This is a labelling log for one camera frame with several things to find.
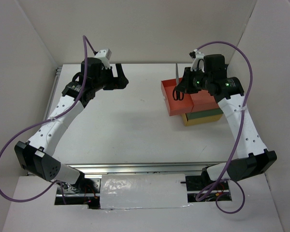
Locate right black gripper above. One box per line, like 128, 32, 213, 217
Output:
176, 66, 212, 94

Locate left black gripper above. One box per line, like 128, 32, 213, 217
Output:
92, 63, 129, 92

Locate black handled scissors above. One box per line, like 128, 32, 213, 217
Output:
172, 63, 185, 101

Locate red top drawer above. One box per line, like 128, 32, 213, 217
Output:
161, 79, 219, 116

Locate yellow bottom drawer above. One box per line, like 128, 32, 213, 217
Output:
181, 114, 223, 126

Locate green drawer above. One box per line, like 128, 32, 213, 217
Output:
186, 108, 223, 120

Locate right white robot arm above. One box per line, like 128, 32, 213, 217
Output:
175, 51, 277, 189

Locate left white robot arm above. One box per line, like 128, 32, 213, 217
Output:
14, 58, 129, 193

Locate white foam board cover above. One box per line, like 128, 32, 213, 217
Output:
100, 174, 188, 209

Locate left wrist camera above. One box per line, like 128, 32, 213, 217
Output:
94, 48, 112, 69

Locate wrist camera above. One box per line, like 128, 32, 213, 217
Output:
189, 49, 204, 71
94, 48, 112, 69

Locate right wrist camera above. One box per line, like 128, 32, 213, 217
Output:
189, 49, 204, 71

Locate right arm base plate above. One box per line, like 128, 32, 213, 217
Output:
180, 175, 229, 193

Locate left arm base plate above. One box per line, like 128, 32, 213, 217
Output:
63, 178, 101, 197

